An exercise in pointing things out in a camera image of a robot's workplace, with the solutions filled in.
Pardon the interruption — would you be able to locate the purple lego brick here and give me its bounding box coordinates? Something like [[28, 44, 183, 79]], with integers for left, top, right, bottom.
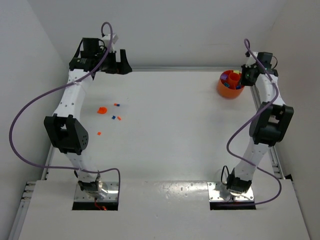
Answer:
[[220, 73, 228, 80]]

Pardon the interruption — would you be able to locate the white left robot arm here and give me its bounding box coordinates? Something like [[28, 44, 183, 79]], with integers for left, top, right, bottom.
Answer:
[[44, 34, 132, 199]]

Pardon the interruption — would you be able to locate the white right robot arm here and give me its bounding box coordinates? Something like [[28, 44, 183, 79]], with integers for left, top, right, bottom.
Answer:
[[226, 51, 294, 194]]

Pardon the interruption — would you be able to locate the orange divided round container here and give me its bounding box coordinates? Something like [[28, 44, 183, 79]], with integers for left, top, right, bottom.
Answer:
[[216, 70, 245, 99]]

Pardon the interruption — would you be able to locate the orange round lego piece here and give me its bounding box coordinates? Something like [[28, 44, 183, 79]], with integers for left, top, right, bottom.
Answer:
[[97, 106, 108, 115]]

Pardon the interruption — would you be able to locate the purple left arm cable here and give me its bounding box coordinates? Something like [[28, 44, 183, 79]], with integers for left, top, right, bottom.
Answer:
[[8, 21, 121, 198]]

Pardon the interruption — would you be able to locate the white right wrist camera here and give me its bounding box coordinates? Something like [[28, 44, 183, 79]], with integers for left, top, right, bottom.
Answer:
[[245, 51, 258, 67]]

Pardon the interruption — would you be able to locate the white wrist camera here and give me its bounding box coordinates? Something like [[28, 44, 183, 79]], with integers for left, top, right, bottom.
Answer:
[[101, 33, 119, 48], [245, 51, 258, 67]]

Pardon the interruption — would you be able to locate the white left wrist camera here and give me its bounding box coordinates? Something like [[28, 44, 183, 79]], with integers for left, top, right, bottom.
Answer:
[[101, 33, 119, 48]]

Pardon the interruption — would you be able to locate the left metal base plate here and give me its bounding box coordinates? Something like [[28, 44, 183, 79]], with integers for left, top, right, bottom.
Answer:
[[74, 181, 119, 203]]

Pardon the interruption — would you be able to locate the metal base plate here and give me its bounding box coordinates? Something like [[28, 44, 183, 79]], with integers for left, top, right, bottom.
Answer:
[[207, 181, 255, 203], [74, 181, 119, 203]]

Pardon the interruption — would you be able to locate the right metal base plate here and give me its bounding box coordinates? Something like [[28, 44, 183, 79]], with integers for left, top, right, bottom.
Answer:
[[207, 181, 255, 203]]

